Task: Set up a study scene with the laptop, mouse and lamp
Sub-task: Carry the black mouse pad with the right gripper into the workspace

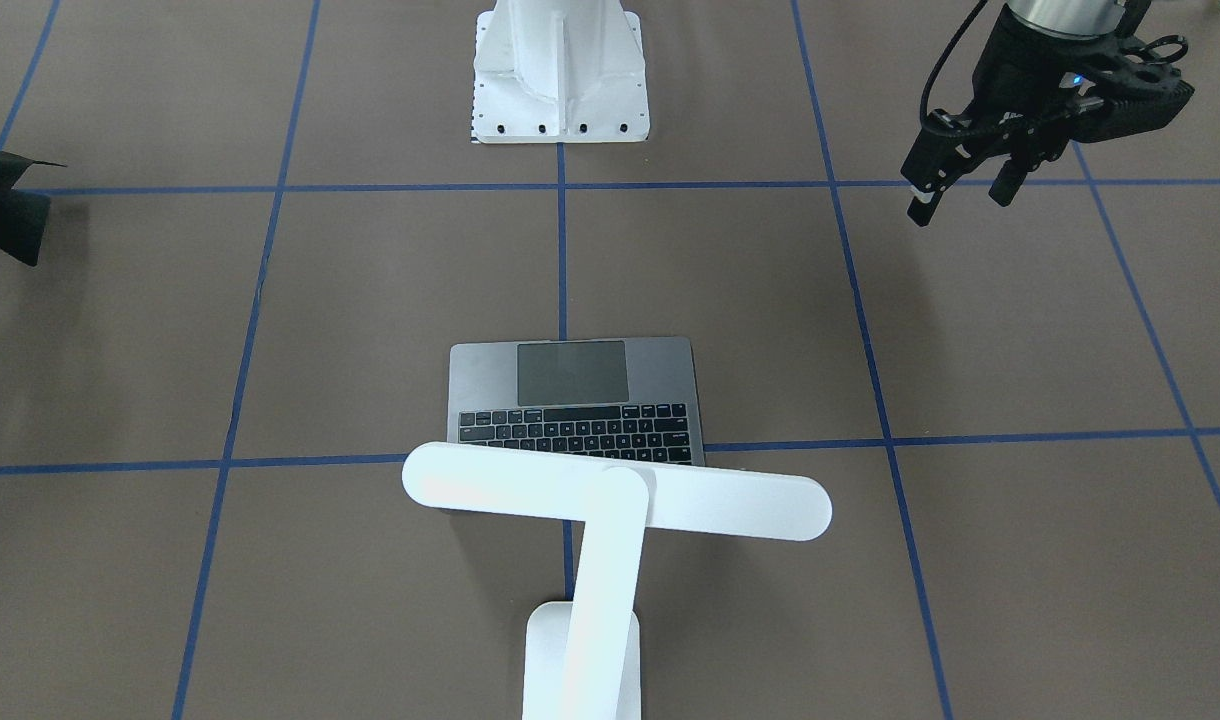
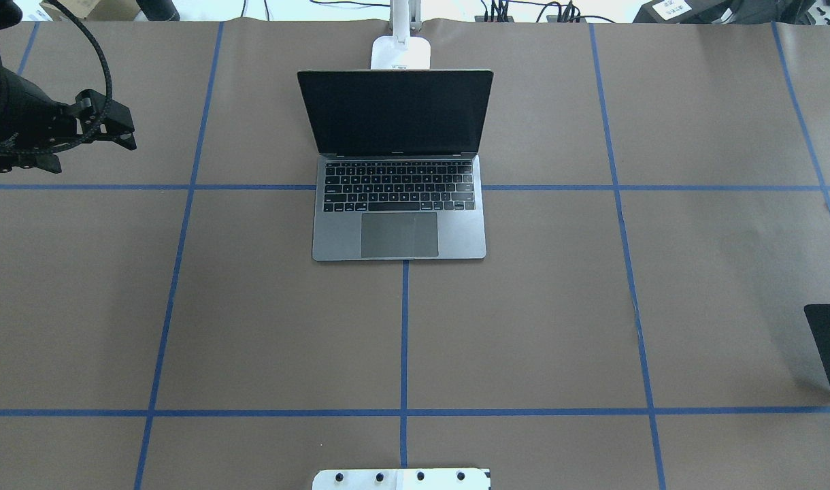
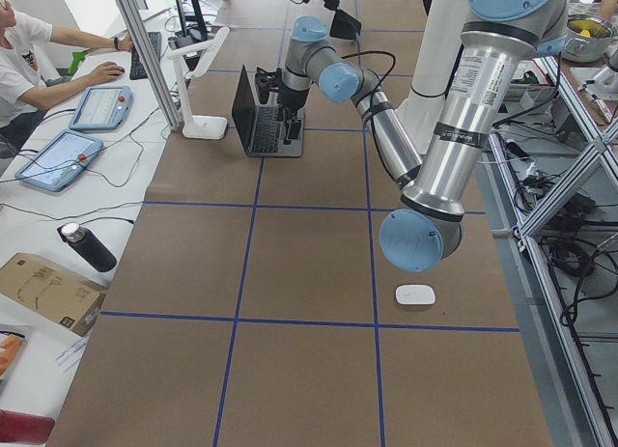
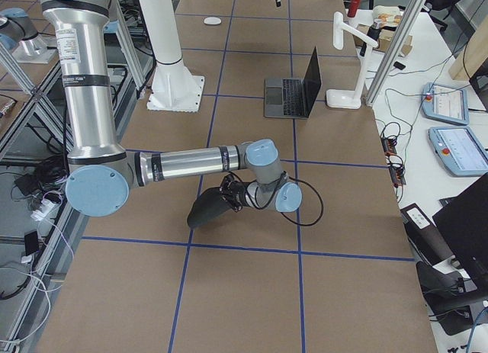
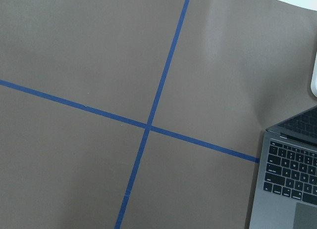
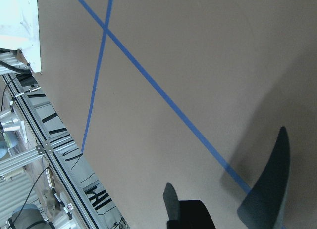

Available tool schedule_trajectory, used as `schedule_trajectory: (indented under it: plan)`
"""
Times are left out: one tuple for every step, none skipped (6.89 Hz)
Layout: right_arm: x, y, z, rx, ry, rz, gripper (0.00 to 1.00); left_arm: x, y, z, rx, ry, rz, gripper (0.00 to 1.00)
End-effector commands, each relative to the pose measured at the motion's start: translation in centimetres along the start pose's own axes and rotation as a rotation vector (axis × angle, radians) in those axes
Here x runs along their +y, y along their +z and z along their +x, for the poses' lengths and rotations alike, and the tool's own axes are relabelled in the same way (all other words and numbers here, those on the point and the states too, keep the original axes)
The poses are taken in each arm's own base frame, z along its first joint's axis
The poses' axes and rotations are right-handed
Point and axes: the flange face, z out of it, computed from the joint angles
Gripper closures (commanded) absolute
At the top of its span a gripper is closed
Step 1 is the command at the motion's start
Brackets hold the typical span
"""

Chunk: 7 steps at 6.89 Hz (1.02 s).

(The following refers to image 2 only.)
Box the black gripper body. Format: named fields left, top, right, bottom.
left=0, top=68, right=66, bottom=174

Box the grey laptop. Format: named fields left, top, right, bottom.
left=297, top=69, right=494, bottom=261

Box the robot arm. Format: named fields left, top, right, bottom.
left=0, top=1, right=66, bottom=174

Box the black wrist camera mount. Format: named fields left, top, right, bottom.
left=63, top=89, right=137, bottom=151

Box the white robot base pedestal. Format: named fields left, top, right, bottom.
left=312, top=468, right=492, bottom=489

